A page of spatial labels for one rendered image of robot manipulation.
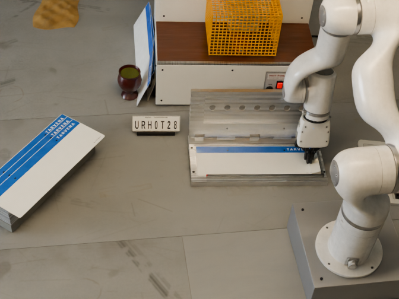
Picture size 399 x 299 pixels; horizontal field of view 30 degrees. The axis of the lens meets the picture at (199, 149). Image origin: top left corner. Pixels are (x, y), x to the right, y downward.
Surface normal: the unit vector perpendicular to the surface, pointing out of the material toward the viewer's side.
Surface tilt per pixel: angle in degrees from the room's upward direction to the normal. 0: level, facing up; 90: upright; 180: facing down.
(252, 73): 90
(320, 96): 77
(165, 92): 90
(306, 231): 3
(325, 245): 3
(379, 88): 41
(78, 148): 0
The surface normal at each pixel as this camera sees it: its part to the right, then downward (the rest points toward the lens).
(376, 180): 0.15, 0.32
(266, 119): 0.07, 0.58
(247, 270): 0.07, -0.68
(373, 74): -0.18, -0.07
